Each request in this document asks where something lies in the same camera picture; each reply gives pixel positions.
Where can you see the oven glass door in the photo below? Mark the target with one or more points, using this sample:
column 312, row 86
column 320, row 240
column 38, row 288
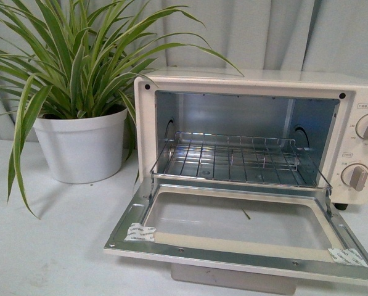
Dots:
column 246, row 237

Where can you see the white Toshiba toaster oven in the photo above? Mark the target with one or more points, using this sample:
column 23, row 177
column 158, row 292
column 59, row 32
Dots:
column 317, row 110

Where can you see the lower beige oven knob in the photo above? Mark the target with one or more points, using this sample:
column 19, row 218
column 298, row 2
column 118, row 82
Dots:
column 355, row 176

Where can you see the white plant pot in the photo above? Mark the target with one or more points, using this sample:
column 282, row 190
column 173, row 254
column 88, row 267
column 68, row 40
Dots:
column 81, row 151

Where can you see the green spider plant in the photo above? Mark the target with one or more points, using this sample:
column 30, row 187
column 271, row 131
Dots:
column 75, row 63

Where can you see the wire oven rack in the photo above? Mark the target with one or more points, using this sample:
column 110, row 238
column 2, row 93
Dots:
column 246, row 160

